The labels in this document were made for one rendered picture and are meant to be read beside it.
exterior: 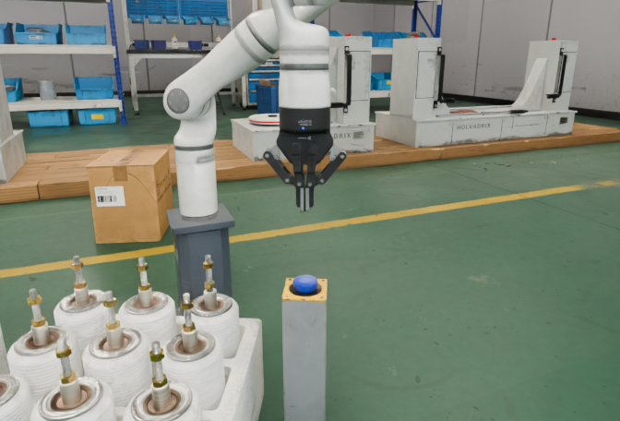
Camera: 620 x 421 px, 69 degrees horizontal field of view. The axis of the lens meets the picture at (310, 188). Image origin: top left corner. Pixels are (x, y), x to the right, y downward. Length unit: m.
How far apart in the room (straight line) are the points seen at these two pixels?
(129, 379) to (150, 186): 1.08
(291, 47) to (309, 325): 0.42
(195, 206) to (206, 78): 0.30
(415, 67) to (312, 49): 2.57
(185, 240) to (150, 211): 0.69
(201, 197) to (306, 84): 0.54
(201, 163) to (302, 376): 0.53
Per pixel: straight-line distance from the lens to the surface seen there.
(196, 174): 1.08
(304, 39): 0.63
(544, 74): 4.12
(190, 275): 1.14
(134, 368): 0.78
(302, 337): 0.76
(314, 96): 0.63
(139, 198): 1.78
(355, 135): 2.91
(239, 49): 0.98
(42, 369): 0.82
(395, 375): 1.10
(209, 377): 0.74
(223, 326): 0.82
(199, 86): 1.02
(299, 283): 0.74
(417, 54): 3.18
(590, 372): 1.26
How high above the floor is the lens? 0.68
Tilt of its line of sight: 16 degrees down
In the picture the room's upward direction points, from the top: straight up
